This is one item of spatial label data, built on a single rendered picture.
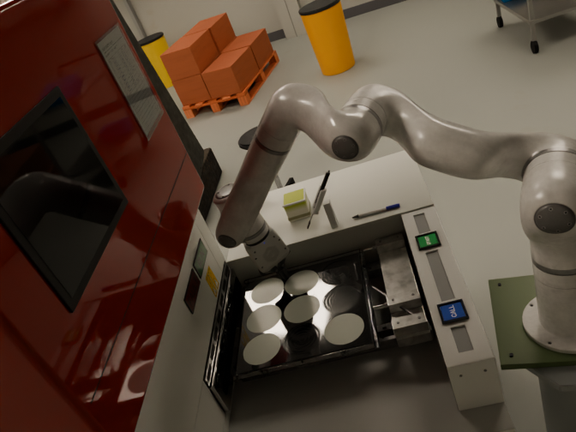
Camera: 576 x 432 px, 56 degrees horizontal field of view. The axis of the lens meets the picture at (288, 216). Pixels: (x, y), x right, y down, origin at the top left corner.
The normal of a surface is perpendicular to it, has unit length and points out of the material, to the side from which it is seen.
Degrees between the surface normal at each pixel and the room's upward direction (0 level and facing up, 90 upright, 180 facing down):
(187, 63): 90
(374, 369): 0
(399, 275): 0
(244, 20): 90
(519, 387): 0
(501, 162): 103
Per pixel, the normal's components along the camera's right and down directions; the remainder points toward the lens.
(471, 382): -0.01, 0.55
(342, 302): -0.34, -0.79
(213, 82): -0.30, 0.61
